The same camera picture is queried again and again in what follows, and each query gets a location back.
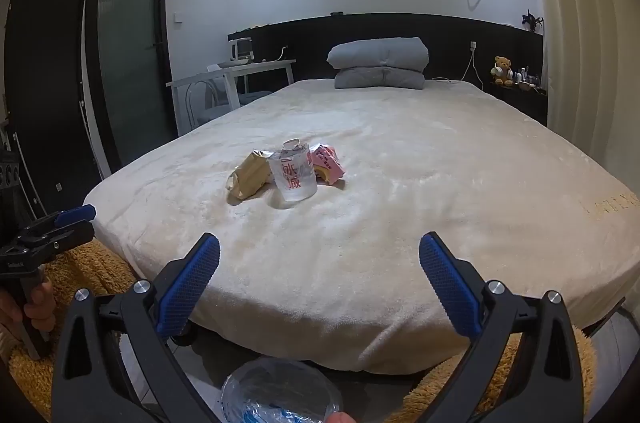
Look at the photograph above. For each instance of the black headboard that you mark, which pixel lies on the black headboard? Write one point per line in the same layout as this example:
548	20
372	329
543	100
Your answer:
300	38

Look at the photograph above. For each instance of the metal frame chair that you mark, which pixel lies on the metal frame chair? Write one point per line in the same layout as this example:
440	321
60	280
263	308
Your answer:
210	98

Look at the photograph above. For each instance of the brown teddy bear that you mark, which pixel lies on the brown teddy bear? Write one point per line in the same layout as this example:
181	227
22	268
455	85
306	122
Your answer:
502	70

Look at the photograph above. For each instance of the bed with cream fuzzy blanket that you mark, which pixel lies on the bed with cream fuzzy blanket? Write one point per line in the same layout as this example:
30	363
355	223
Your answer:
400	178

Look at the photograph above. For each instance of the pink snack packet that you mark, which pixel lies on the pink snack packet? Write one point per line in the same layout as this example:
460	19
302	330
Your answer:
325	163

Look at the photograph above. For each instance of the clear plastic trash bag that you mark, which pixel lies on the clear plastic trash bag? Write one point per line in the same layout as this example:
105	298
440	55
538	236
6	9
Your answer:
275	393

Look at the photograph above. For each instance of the clear plastic cup red print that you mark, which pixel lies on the clear plastic cup red print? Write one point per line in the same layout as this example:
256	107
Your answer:
295	183

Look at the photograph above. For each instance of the dark potted plant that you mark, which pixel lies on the dark potted plant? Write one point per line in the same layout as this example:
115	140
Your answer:
532	20

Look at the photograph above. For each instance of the white desk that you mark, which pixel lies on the white desk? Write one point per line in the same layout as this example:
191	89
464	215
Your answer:
240	70

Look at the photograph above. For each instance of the folded grey duvet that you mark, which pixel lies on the folded grey duvet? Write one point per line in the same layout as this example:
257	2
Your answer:
380	52

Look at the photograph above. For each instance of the person's left hand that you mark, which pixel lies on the person's left hand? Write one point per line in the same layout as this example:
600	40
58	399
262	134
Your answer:
37	308

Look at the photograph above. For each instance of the brown fuzzy rug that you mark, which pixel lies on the brown fuzzy rug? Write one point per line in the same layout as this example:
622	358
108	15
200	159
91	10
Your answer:
100	263

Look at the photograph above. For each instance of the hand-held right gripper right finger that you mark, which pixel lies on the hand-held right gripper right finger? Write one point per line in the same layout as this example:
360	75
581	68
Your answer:
450	288

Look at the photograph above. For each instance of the grey pillow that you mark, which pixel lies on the grey pillow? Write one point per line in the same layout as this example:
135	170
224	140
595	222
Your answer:
375	79

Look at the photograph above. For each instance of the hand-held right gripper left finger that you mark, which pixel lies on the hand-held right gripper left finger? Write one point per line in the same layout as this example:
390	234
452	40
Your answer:
192	288

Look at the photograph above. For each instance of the black wardrobe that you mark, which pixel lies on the black wardrobe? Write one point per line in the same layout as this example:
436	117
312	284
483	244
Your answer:
45	78

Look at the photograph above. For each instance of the yellow snack packet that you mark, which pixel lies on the yellow snack packet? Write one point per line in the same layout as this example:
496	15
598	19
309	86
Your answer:
250	178

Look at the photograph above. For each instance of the white desk appliance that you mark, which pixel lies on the white desk appliance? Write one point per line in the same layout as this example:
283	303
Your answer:
242	51

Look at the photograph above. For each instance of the cream curtain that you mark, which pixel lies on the cream curtain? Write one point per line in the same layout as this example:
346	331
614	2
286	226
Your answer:
585	28

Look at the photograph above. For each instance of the black nightstand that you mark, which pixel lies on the black nightstand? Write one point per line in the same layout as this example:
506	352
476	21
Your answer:
520	103

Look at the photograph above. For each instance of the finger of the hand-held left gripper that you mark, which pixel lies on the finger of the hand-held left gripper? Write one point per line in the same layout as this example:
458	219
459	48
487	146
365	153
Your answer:
75	215
70	235

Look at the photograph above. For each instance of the black framed frosted glass door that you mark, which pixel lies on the black framed frosted glass door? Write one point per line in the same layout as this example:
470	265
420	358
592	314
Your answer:
130	53

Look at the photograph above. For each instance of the small bottles group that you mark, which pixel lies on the small bottles group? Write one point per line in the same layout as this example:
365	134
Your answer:
527	78

